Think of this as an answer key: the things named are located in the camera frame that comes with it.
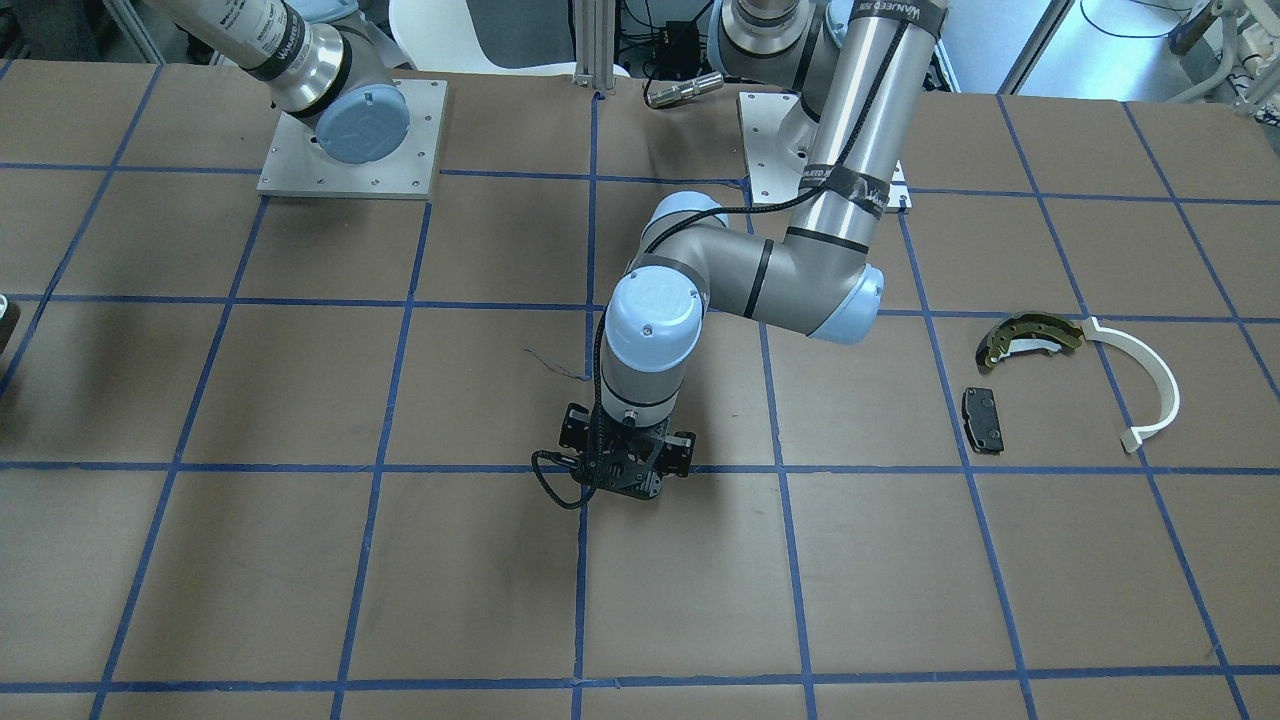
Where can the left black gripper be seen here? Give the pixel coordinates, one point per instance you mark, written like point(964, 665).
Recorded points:
point(576, 428)

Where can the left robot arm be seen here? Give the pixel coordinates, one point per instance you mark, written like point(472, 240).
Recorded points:
point(857, 68)

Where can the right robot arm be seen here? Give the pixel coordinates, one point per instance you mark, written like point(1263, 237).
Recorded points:
point(324, 62)

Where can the black brake pad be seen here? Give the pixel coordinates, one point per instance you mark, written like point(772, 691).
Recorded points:
point(981, 423)

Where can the silver metal cylinder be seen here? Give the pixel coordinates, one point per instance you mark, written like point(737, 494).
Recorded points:
point(683, 91)

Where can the olive brake shoe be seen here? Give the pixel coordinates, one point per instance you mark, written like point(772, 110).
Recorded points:
point(1022, 333)

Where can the white chair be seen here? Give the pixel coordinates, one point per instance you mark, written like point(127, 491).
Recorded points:
point(498, 38)

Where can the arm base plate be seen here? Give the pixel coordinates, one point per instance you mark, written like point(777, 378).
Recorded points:
point(298, 167)
point(778, 136)

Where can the aluminium frame post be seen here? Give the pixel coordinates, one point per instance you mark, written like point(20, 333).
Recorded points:
point(594, 25)

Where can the white curved plastic bracket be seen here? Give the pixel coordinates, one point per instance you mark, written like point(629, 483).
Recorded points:
point(1156, 367)

